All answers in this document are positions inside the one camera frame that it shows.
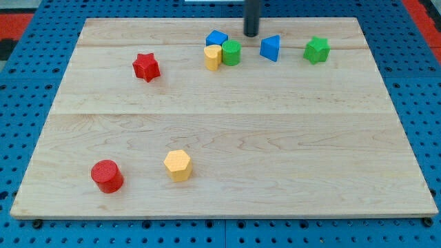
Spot blue triangle block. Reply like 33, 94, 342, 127
259, 35, 280, 62

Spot wooden board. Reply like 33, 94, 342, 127
10, 17, 438, 220

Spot red cylinder block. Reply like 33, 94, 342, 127
90, 160, 124, 194

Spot yellow heart block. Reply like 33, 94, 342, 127
204, 45, 223, 71

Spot yellow hexagon block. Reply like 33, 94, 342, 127
163, 149, 192, 182

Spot green cylinder block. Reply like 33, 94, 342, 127
221, 40, 241, 66

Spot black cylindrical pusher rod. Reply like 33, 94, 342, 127
243, 0, 261, 37

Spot blue cube block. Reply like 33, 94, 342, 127
205, 30, 229, 46

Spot green star block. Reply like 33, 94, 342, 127
303, 36, 331, 65

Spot red star block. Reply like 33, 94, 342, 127
132, 53, 161, 83

